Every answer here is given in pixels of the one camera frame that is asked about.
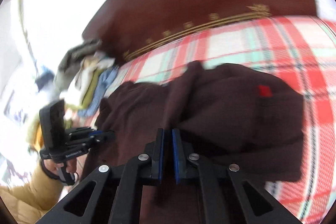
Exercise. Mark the olive folded garment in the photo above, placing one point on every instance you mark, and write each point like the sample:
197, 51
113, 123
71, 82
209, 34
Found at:
91, 89

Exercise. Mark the red plaid bed sheet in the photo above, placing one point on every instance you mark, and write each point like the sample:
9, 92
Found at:
300, 50

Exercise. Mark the light blue folded garment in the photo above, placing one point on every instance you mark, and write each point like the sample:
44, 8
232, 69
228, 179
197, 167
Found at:
104, 80

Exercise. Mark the person's left hand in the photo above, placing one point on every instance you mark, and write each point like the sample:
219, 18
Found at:
51, 168

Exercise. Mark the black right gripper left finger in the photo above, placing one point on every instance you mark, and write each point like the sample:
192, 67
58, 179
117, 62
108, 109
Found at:
112, 194

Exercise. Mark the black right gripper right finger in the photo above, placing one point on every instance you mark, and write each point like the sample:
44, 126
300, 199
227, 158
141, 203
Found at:
225, 193

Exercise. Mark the dark maroon garment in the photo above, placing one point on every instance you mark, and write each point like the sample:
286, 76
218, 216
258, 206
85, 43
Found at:
230, 114

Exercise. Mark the grey folded garment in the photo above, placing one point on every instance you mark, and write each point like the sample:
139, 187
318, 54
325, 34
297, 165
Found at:
71, 62

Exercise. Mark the white folded garment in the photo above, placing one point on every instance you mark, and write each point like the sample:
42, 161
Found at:
77, 89

